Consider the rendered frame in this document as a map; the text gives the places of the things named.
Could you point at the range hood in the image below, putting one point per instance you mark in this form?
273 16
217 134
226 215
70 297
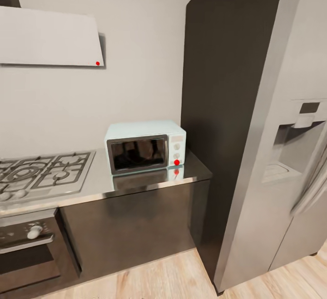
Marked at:
29 36

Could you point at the fridge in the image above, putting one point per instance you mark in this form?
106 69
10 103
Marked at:
254 106

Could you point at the burner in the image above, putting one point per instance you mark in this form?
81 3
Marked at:
31 178

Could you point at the oven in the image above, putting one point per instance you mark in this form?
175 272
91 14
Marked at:
36 253

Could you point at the microwave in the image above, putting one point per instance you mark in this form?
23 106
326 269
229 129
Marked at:
138 146

